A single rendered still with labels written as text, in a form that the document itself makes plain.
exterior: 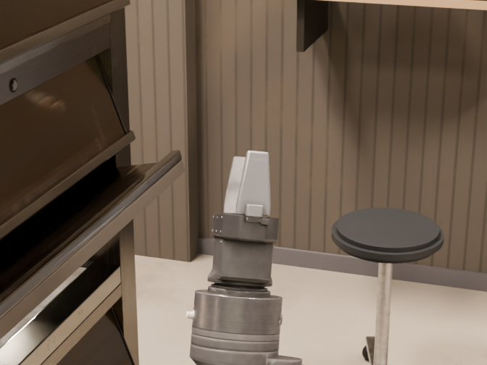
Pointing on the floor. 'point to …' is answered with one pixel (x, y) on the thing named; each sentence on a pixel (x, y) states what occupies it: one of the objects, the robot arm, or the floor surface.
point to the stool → (385, 256)
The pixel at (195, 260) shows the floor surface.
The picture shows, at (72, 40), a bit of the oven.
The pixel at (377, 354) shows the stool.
